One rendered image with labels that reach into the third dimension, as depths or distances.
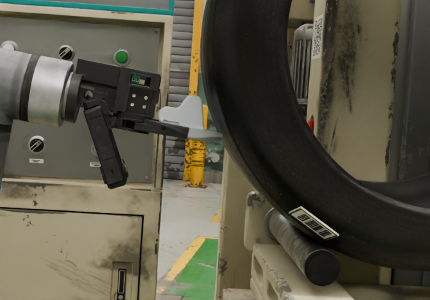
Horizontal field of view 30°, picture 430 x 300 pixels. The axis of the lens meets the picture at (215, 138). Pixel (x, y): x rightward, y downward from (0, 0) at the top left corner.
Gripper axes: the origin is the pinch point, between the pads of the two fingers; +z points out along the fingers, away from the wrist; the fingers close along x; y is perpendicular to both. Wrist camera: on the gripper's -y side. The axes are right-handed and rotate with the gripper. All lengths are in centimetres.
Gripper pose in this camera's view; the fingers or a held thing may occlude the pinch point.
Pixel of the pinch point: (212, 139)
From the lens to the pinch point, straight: 109.4
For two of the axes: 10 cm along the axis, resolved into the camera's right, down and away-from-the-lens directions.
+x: -0.7, -0.6, 10.0
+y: 1.9, -9.8, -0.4
